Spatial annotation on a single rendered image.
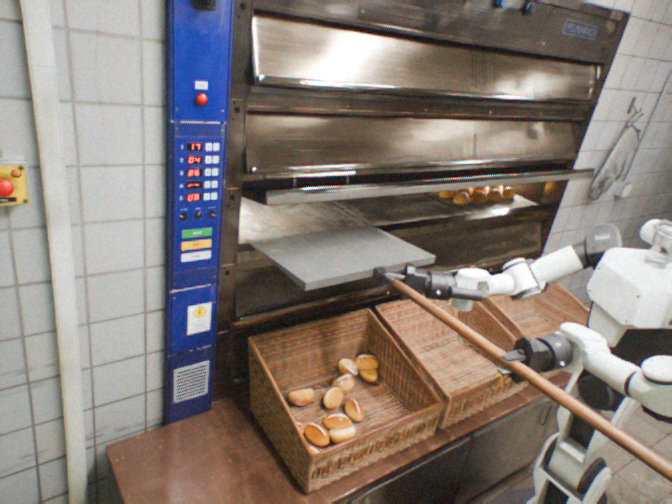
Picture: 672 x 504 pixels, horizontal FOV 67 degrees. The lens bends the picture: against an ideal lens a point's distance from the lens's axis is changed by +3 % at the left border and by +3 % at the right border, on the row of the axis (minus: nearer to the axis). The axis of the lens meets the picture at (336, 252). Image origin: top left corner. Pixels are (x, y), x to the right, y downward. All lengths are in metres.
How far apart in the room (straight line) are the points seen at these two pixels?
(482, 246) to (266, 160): 1.33
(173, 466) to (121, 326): 0.47
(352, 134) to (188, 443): 1.16
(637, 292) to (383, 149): 0.90
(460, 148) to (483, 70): 0.30
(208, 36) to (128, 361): 0.98
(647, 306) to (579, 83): 1.37
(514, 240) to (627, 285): 1.20
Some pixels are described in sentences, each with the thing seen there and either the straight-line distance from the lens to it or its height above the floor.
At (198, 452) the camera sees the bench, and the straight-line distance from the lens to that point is 1.79.
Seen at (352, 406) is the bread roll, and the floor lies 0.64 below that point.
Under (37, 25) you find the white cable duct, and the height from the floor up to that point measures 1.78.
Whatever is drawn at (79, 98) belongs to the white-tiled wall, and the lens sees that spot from 1.37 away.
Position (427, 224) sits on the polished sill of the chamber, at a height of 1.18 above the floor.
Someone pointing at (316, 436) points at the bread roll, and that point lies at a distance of 1.79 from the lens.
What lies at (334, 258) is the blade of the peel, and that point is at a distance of 1.67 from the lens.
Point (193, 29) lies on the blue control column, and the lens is 1.38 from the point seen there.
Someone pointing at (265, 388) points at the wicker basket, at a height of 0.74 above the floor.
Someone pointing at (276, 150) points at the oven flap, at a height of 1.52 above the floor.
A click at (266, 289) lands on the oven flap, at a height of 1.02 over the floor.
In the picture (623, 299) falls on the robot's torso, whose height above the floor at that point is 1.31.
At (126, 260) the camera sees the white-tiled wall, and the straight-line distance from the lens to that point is 1.52.
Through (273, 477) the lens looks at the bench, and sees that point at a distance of 1.73.
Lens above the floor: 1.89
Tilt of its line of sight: 24 degrees down
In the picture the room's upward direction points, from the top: 9 degrees clockwise
